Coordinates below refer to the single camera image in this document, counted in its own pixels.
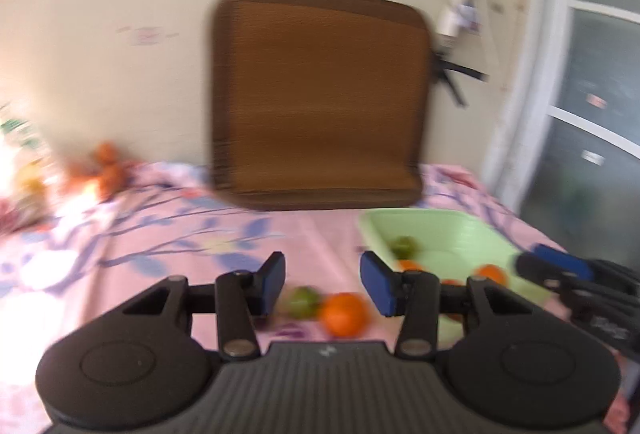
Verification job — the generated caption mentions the light green plastic basin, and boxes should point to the light green plastic basin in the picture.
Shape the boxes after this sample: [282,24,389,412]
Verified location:
[357,207,554,355]

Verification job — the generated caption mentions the brown woven seat cushion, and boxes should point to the brown woven seat cushion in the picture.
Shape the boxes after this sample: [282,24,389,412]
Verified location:
[209,0,435,211]

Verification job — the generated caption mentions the orange tangerine in basin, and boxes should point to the orange tangerine in basin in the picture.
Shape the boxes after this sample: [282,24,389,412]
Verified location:
[474,264,509,287]

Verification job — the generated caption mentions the small orange in basin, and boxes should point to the small orange in basin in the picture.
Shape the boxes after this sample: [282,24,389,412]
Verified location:
[398,260,425,272]

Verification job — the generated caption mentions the clear plastic fruit bag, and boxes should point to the clear plastic fruit bag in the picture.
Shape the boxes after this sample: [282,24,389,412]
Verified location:
[1,99,62,236]

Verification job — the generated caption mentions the green lime fruit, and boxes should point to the green lime fruit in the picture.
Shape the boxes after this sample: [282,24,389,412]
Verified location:
[282,286,323,320]

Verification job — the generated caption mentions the orange tangerine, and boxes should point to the orange tangerine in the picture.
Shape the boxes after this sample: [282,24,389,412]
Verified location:
[474,264,509,287]
[318,293,370,339]

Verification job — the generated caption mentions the pink deer print cloth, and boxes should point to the pink deer print cloth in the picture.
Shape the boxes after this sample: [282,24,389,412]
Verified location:
[0,159,640,434]

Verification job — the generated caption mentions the white framed glass door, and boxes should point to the white framed glass door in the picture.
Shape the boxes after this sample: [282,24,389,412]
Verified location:
[491,0,639,268]

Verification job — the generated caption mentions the orange fruits near wall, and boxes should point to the orange fruits near wall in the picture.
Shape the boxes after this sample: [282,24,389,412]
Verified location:
[62,142,134,203]

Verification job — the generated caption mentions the green lime in basin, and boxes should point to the green lime in basin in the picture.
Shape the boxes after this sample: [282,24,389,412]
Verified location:
[390,236,420,261]

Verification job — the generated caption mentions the yellow fruit in bag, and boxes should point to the yellow fruit in bag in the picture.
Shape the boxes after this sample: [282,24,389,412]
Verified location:
[14,163,47,206]

